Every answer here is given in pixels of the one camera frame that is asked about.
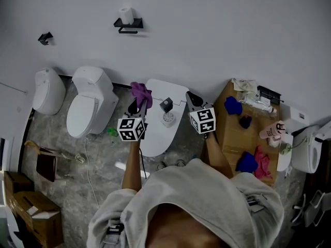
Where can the black metal rack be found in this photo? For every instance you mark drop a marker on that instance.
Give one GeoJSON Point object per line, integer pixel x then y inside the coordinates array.
{"type": "Point", "coordinates": [270, 94]}

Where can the green plastic object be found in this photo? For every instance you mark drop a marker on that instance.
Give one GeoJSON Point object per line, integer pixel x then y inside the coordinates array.
{"type": "Point", "coordinates": [112, 132]}

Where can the pink drinking bottle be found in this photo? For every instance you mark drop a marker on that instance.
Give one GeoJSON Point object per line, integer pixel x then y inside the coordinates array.
{"type": "Point", "coordinates": [274, 132]}

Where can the open cardboard box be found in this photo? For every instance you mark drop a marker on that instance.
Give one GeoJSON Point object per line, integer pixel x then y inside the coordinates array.
{"type": "Point", "coordinates": [37, 216]}

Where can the black paper holder shelf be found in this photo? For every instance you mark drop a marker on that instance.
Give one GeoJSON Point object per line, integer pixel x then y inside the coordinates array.
{"type": "Point", "coordinates": [129, 25]}

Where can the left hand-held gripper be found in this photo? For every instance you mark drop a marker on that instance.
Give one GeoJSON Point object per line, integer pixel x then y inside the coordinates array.
{"type": "Point", "coordinates": [130, 130]}

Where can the person's right forearm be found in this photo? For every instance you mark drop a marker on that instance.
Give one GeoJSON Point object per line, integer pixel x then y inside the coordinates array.
{"type": "Point", "coordinates": [216, 155]}

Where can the white flat panel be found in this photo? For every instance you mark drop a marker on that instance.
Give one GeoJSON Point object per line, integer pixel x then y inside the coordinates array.
{"type": "Point", "coordinates": [284, 155]}

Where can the clear plastic bag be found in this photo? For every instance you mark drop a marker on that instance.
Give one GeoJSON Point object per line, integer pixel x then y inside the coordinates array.
{"type": "Point", "coordinates": [254, 101]}

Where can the person's left forearm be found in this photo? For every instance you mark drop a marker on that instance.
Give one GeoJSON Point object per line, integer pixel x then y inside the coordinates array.
{"type": "Point", "coordinates": [132, 164]}

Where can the black wall hook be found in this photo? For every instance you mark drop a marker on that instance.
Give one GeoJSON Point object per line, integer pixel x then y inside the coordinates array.
{"type": "Point", "coordinates": [45, 38]}

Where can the white toilet paper roll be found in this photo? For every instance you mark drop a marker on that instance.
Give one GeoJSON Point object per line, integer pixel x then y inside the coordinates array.
{"type": "Point", "coordinates": [126, 15]}

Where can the pink cloth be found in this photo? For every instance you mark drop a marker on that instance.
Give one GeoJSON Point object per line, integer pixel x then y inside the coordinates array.
{"type": "Point", "coordinates": [262, 165]}

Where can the white toilet with tall tank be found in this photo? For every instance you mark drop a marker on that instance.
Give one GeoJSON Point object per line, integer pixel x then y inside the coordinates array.
{"type": "Point", "coordinates": [89, 105]}

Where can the small white rounded toilet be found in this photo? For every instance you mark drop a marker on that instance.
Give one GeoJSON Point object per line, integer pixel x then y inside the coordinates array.
{"type": "Point", "coordinates": [48, 91]}

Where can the small cardboard box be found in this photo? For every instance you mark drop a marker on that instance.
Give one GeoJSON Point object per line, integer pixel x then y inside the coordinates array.
{"type": "Point", "coordinates": [17, 182]}

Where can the beige cloth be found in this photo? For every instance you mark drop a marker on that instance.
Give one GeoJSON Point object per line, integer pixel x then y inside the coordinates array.
{"type": "Point", "coordinates": [245, 85]}

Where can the white folding rack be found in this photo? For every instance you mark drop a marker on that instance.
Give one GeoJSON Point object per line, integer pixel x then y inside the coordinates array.
{"type": "Point", "coordinates": [311, 208]}

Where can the large cardboard box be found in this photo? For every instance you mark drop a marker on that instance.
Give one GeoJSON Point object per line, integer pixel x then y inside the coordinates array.
{"type": "Point", "coordinates": [232, 138]}

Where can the grey hooded sweatshirt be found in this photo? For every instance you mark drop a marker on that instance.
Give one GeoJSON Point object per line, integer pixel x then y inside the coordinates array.
{"type": "Point", "coordinates": [191, 203]}

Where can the white plug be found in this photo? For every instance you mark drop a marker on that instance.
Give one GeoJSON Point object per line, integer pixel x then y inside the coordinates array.
{"type": "Point", "coordinates": [80, 158]}

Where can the person's right shoe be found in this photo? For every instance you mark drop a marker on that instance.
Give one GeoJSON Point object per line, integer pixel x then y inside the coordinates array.
{"type": "Point", "coordinates": [180, 162]}

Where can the person's shoe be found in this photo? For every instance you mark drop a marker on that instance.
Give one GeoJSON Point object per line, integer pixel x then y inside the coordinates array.
{"type": "Point", "coordinates": [180, 162]}
{"type": "Point", "coordinates": [160, 166]}

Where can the white wall box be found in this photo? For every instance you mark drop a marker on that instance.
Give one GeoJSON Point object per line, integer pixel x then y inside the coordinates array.
{"type": "Point", "coordinates": [298, 116]}

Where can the person's left shoe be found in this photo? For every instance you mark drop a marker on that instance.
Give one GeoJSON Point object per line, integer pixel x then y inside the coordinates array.
{"type": "Point", "coordinates": [160, 166]}

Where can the white toilet with flat lid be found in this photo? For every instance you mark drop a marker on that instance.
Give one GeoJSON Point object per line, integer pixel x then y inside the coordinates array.
{"type": "Point", "coordinates": [165, 128]}

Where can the blue cloth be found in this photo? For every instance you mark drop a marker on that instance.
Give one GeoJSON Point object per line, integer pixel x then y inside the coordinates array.
{"type": "Point", "coordinates": [247, 163]}
{"type": "Point", "coordinates": [232, 105]}

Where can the brown dustpan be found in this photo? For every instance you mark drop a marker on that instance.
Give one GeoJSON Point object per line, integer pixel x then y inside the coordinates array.
{"type": "Point", "coordinates": [46, 163]}

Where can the dark purple cloth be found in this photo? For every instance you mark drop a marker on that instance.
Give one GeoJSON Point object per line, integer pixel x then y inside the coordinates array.
{"type": "Point", "coordinates": [245, 121]}

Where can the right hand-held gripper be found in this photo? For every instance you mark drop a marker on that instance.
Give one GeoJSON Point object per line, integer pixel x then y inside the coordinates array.
{"type": "Point", "coordinates": [203, 120]}

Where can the white toilet with open seat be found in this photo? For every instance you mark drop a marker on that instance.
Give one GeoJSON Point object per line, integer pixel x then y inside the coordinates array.
{"type": "Point", "coordinates": [309, 150]}

